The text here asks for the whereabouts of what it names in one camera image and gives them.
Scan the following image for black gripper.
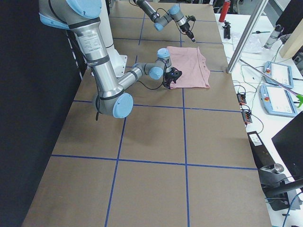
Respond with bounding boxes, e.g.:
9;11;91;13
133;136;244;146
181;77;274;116
179;22;196;42
163;73;175;90

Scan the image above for pink Snoopy t-shirt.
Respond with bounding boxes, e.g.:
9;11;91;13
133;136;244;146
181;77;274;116
167;46;210;88

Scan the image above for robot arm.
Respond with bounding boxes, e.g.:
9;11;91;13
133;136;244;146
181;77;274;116
133;0;196;42
39;0;182;118

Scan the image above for black folded tripod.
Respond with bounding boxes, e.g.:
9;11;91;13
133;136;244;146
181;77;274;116
223;21;231;39

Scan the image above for red water bottle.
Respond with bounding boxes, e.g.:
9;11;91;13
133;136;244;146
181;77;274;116
219;0;231;23

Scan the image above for clear plastic bag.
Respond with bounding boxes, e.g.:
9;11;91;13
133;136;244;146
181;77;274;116
231;32;263;54

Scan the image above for clear water bottle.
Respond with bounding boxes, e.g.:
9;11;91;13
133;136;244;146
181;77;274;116
264;24;284;49

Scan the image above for far teach pendant tablet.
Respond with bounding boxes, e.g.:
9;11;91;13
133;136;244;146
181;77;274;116
264;61;294;88

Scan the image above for teach pendant tablet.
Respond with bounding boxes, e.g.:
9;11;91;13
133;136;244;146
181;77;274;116
259;85;298;117
264;61;294;88

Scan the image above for near teach pendant tablet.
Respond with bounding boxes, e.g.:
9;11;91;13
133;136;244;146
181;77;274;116
259;85;298;117

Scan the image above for black power adapter box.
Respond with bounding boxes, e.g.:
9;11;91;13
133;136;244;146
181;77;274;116
247;131;275;169

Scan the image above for metal reacher stick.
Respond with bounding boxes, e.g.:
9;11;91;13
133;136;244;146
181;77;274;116
239;59;303;108

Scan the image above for black monitor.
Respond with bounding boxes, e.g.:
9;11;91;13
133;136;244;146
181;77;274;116
272;112;303;180

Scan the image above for black desk clamp stand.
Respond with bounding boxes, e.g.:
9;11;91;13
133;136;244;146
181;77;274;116
258;164;303;211

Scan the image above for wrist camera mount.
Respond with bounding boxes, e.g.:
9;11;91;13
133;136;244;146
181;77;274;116
169;67;182;84
186;15;196;23

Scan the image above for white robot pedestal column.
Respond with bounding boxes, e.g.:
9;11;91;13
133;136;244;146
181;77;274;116
98;0;127;78

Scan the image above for aluminium frame post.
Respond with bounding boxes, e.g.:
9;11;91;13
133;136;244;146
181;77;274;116
226;0;268;74

